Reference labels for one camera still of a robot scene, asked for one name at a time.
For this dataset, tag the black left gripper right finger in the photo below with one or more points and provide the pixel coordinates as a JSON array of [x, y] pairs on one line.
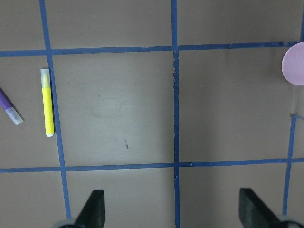
[[253, 212]]

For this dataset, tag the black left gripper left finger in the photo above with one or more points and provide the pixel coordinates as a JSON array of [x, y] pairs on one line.
[[93, 213]]

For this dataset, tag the purple highlighter pen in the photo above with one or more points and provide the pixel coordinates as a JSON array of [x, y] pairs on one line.
[[9, 109]]

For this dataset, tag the pink mesh pen cup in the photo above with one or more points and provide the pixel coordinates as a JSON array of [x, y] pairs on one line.
[[293, 64]]

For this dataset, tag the yellow highlighter pen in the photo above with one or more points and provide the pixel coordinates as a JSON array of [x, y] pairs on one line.
[[47, 102]]

